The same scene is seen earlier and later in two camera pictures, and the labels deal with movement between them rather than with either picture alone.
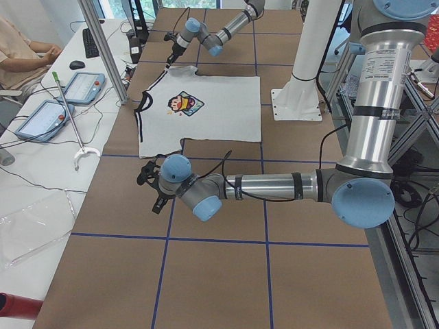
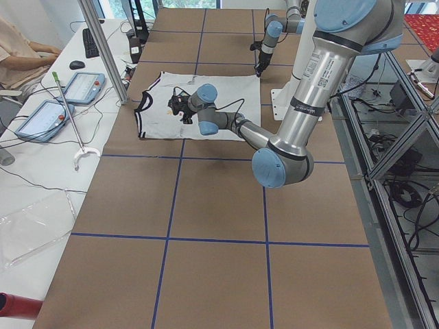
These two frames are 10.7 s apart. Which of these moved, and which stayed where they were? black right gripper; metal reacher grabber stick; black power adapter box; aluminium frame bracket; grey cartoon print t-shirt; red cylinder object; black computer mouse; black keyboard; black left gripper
Moved: black left gripper; black right gripper; grey cartoon print t-shirt
Stayed: red cylinder object; black computer mouse; black keyboard; aluminium frame bracket; metal reacher grabber stick; black power adapter box
